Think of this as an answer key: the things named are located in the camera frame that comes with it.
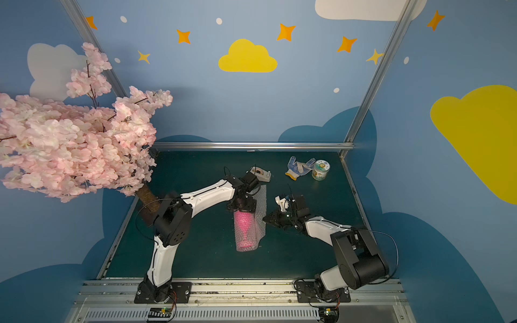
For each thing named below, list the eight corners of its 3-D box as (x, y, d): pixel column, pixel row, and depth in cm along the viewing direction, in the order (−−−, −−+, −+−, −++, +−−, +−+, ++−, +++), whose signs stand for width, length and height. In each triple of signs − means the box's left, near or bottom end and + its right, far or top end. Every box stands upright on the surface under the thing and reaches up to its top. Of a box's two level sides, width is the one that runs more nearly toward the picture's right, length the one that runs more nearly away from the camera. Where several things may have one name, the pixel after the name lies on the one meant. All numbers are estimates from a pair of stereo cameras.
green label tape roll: (313, 180, 111) (316, 171, 105) (310, 169, 116) (313, 159, 110) (327, 180, 111) (331, 171, 105) (324, 169, 116) (328, 159, 110)
